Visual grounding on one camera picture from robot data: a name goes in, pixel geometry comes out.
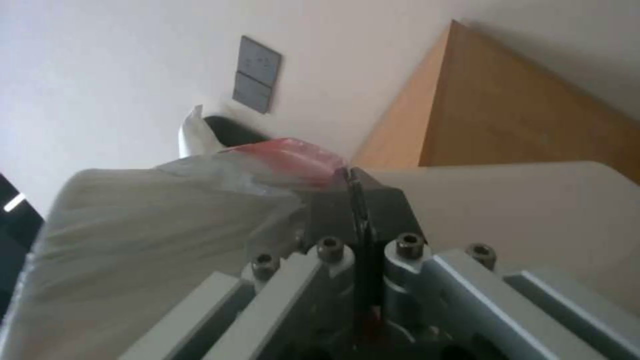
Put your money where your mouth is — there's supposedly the grey wall socket panel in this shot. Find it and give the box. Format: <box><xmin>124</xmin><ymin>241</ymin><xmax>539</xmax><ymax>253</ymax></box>
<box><xmin>231</xmin><ymin>35</ymin><xmax>283</xmax><ymax>115</ymax></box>

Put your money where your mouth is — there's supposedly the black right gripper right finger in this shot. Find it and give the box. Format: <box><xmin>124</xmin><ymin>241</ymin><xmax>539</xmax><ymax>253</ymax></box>
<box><xmin>349</xmin><ymin>166</ymin><xmax>640</xmax><ymax>360</ymax></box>

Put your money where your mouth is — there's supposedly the translucent garbage bag red drawstring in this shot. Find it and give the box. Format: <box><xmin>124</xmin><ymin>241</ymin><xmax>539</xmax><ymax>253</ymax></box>
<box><xmin>0</xmin><ymin>136</ymin><xmax>349</xmax><ymax>360</ymax></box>

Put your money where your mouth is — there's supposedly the light wooden cabinet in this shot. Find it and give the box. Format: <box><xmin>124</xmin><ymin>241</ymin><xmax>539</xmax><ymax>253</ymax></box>
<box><xmin>352</xmin><ymin>19</ymin><xmax>640</xmax><ymax>178</ymax></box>

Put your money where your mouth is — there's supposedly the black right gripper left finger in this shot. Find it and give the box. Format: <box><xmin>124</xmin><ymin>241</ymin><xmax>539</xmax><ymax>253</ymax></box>
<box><xmin>119</xmin><ymin>167</ymin><xmax>362</xmax><ymax>360</ymax></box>

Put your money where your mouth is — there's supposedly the dark screen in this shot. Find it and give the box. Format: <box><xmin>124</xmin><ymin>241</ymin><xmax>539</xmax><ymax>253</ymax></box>
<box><xmin>0</xmin><ymin>171</ymin><xmax>47</xmax><ymax>314</ymax></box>

